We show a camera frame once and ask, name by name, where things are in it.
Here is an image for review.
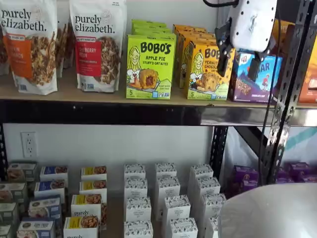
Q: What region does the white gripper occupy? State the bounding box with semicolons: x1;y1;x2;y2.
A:
214;0;278;81

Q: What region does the blue purple Zbar box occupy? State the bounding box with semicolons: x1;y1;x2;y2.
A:
228;49;284;105

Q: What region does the orange Bobo's peanut butter box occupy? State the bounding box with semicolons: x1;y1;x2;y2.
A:
186;40;236;101
182;36;217;90
172;24;208;86
176;30;215;88

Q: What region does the dark orange snack box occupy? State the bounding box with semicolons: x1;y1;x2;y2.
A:
298;56;317;104
271;19;296;57

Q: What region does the black perforated shelf upright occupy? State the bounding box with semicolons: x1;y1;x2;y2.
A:
0;122;8;182
212;125;229;179
265;0;312;186

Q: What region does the black diagonal shelf brace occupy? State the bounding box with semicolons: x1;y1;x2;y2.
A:
234;125;269;156

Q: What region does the green Bobo's apple pie box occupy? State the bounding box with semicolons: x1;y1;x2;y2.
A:
130;28;174;36
131;19;167;26
131;24;172;31
125;34;177;100

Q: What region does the white patterned box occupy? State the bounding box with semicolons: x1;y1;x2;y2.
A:
123;220;154;238
124;177;149;199
155;162;177;179
126;196;152;223
163;195;192;221
123;163;147;179
157;176;181;199
205;216;220;238
170;218;199;238
201;193;227;219
195;177;221;197
189;164;214;179

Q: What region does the purple snack box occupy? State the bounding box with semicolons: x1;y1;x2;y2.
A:
288;161;312;183
233;165;260;193
275;171;295;184

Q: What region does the black metal shelf beam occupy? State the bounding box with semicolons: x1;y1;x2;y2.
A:
0;98;317;126

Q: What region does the brown wooden shelf board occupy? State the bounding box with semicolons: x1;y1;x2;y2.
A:
0;65;317;110
0;161;225;238

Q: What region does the yellow label granola box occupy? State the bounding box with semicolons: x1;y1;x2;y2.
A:
70;193;103;219
79;179;108;197
63;216;101;238
80;166;108;182

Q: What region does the blue label granola box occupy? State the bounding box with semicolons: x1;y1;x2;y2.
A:
34;180;66;199
28;195;62;220
16;218;56;238
39;165;69;183

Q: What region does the gray label granola box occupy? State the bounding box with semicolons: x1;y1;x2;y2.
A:
0;202;20;227
6;162;38;183
0;181;28;204
0;224;13;238

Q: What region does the orange label granola bag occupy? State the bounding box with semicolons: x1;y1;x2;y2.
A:
56;17;66;79
0;0;59;96

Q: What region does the white granola bag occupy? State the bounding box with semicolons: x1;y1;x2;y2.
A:
0;23;11;76

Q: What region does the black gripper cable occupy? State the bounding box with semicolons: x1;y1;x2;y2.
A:
257;0;283;186

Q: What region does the black cable loop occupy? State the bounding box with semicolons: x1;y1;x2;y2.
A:
202;0;240;7

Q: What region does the white wall outlet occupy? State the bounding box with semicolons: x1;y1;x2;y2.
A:
20;131;39;160

